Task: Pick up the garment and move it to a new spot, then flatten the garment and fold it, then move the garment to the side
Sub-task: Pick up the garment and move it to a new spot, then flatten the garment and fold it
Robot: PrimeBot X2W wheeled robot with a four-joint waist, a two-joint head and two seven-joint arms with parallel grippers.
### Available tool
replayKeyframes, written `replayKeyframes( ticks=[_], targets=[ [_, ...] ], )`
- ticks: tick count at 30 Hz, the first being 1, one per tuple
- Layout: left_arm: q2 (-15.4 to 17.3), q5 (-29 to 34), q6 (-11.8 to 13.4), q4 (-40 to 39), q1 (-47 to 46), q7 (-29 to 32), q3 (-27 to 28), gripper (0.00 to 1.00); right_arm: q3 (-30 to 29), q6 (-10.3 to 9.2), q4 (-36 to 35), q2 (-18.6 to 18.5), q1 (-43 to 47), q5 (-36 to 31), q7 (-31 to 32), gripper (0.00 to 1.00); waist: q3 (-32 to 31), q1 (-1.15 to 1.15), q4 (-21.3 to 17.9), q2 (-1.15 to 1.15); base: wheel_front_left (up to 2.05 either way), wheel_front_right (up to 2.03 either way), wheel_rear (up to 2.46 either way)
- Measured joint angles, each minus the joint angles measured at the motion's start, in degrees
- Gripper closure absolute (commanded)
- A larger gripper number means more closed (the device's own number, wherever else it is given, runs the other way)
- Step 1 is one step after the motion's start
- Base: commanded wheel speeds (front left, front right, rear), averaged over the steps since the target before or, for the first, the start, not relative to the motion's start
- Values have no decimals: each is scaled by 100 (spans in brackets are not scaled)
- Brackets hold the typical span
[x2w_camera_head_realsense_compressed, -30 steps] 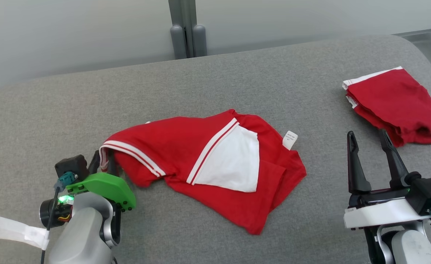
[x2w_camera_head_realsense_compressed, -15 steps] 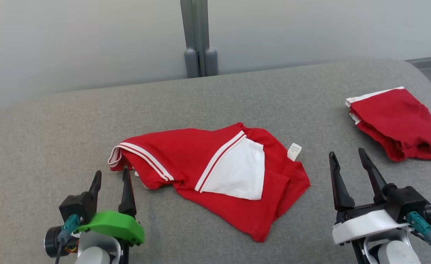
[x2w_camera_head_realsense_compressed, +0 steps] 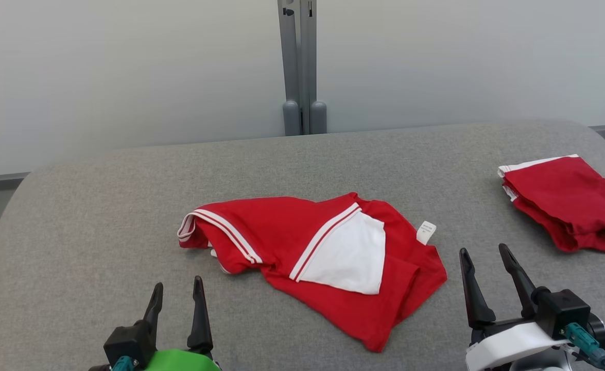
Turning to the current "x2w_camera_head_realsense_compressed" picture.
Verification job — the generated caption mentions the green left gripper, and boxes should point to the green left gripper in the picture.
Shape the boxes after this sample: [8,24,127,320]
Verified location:
[143,276,221,371]

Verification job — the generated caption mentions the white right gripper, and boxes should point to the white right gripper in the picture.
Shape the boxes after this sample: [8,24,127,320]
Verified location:
[459,243,572,371]

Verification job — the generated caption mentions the red Bulls print shorts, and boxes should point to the red Bulls print shorts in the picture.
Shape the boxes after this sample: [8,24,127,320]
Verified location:
[498,154,605,254]

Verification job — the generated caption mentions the red white-sleeved t-shirt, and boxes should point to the red white-sleeved t-shirt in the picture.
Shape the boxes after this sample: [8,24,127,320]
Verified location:
[177,192,448,353]

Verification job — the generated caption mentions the right camera cable teal plug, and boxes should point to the right camera cable teal plug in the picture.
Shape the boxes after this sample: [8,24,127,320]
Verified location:
[564,322,605,371]

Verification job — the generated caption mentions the grey partition frame post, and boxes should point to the grey partition frame post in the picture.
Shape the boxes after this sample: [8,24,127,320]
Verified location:
[300,0,329,136]
[276,0,303,137]

